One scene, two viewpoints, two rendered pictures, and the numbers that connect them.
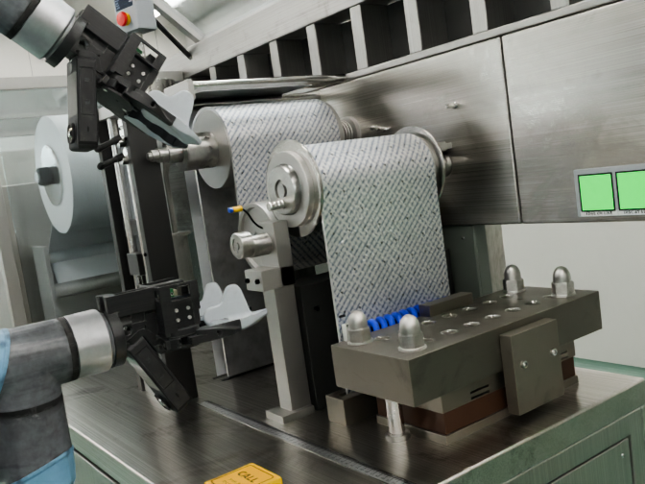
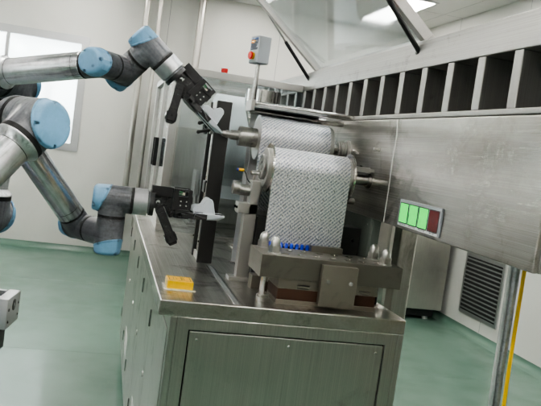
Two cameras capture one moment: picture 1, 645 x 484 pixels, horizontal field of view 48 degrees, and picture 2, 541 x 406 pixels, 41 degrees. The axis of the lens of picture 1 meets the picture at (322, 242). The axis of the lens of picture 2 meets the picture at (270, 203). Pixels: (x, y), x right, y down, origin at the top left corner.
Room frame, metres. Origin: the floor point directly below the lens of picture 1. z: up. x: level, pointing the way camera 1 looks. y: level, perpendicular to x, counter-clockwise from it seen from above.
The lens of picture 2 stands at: (-0.87, -0.78, 1.30)
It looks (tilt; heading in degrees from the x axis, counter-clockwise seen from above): 4 degrees down; 22
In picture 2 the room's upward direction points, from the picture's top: 8 degrees clockwise
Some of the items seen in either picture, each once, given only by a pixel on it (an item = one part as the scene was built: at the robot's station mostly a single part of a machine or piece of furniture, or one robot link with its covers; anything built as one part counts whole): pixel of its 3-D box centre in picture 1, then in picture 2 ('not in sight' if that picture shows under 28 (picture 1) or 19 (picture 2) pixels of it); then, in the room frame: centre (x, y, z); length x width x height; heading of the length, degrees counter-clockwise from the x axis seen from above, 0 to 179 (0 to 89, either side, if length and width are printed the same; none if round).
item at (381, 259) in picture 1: (391, 263); (305, 220); (1.11, -0.10, 1.11); 0.23 x 0.01 x 0.18; 125
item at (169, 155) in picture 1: (163, 155); (229, 134); (1.24, 0.25, 1.34); 0.06 x 0.03 x 0.03; 125
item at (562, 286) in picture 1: (561, 280); (386, 257); (1.09, -0.36, 1.05); 0.04 x 0.04 x 0.04
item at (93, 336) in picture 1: (87, 343); (142, 201); (0.83, 0.29, 1.11); 0.08 x 0.05 x 0.08; 35
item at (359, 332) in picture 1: (358, 326); (264, 238); (0.98, -0.03, 1.05); 0.04 x 0.04 x 0.04
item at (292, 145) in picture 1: (293, 188); (268, 167); (1.09, 0.03, 1.25); 0.15 x 0.01 x 0.15; 35
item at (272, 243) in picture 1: (275, 321); (242, 229); (1.09, 0.09, 1.05); 0.06 x 0.05 x 0.31; 125
